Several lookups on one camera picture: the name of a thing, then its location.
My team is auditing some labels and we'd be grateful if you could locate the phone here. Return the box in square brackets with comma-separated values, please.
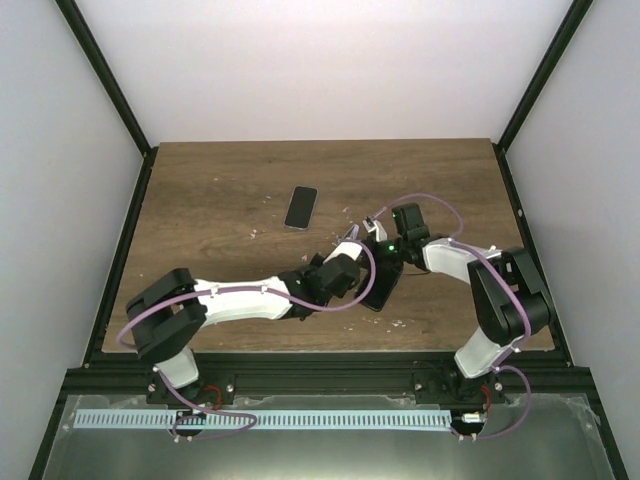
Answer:
[342, 223, 360, 244]

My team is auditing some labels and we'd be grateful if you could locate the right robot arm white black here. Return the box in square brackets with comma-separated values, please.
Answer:
[362, 203, 557, 403]

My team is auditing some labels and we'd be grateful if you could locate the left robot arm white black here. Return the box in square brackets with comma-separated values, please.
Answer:
[117, 241, 364, 404]

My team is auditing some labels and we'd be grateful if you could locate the black phone front table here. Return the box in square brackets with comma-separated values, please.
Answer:
[360, 262, 404, 312]

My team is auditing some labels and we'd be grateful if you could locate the black phone table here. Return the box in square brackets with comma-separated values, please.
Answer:
[360, 262, 404, 312]
[284, 186, 318, 230]

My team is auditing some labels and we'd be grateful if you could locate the black phone rear table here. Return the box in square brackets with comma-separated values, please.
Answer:
[284, 186, 318, 230]

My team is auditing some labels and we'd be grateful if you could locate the metal sheet front panel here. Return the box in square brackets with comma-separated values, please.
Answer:
[33, 394, 615, 479]

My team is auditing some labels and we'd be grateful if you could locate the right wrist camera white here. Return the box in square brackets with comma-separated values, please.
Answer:
[363, 217, 388, 243]

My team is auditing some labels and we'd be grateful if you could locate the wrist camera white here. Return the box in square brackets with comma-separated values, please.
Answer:
[363, 217, 388, 243]
[327, 241, 363, 261]

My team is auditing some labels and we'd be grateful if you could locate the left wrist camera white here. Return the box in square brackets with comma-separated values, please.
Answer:
[327, 241, 363, 261]

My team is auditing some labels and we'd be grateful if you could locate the right black frame post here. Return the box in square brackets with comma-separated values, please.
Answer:
[497, 0, 595, 151]

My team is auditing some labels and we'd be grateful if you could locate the black frame post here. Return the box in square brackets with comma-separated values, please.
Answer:
[53, 0, 153, 160]
[497, 0, 595, 151]

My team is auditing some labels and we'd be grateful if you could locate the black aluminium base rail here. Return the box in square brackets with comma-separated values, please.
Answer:
[65, 351, 594, 407]

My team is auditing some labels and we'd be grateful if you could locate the light blue slotted cable duct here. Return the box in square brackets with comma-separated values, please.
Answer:
[72, 409, 452, 432]

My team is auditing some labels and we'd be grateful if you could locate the left black frame post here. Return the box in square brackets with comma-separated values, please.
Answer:
[53, 0, 153, 160]

